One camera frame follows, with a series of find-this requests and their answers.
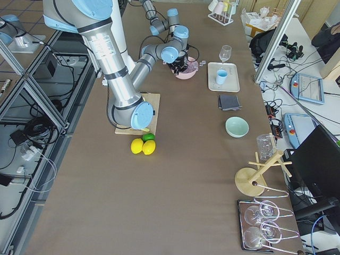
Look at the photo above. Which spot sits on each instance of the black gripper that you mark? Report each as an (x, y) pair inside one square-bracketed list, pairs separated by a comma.
[(181, 59)]

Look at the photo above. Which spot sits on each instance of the pink bowl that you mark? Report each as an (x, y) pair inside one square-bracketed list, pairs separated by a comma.
[(185, 76)]

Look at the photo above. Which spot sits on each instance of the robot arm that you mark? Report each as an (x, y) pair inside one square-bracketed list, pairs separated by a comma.
[(173, 50), (92, 20)]

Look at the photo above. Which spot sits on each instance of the clear ice cubes pile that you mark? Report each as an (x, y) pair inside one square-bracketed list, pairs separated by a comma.
[(192, 67)]

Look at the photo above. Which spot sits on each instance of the blue plastic cup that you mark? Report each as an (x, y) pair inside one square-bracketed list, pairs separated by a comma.
[(221, 76)]

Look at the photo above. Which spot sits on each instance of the white plastic cup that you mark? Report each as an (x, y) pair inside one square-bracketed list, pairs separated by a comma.
[(212, 5)]

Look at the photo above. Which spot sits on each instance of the pink plastic cup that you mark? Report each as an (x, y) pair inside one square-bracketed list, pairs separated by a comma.
[(218, 7)]

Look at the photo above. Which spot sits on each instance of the wooden cutting board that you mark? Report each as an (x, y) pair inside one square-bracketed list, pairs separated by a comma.
[(154, 100)]

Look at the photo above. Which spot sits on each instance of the clear wine glass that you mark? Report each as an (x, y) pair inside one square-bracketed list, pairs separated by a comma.
[(225, 53)]

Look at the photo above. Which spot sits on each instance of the beige serving tray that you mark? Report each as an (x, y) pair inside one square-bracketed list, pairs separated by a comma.
[(232, 81)]

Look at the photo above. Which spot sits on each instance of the dark grey folded cloth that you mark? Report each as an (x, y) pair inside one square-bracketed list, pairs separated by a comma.
[(228, 103)]

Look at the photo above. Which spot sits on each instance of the green lime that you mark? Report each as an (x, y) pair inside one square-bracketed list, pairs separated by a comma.
[(148, 136)]

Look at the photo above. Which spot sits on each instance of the black bag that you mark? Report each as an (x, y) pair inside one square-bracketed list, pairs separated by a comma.
[(259, 45)]

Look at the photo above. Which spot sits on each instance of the mint green bowl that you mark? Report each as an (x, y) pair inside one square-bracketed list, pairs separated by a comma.
[(236, 127)]

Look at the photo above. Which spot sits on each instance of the yellow lemon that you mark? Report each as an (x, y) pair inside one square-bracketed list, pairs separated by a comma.
[(149, 147), (136, 146)]

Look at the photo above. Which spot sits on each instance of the white cardboard box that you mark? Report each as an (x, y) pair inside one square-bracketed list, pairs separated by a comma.
[(255, 23)]

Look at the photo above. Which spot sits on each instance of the clear glass mug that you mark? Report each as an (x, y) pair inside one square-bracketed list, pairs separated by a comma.
[(266, 146)]

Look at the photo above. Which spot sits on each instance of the blue teach pendant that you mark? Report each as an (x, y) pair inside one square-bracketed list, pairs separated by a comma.
[(307, 88), (298, 127)]

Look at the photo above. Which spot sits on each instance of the wooden glass holder stand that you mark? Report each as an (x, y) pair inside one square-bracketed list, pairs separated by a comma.
[(251, 182)]

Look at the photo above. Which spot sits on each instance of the upturned wine glass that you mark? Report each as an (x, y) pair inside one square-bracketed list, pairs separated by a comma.
[(263, 236), (256, 214)]

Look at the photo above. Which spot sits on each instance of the black monitor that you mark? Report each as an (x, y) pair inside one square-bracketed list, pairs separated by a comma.
[(315, 164)]

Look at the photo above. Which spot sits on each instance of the white wire cup rack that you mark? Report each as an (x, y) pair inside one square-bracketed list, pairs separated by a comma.
[(226, 17)]

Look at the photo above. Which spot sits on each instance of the aluminium frame post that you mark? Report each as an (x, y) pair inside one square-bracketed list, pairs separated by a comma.
[(276, 38)]

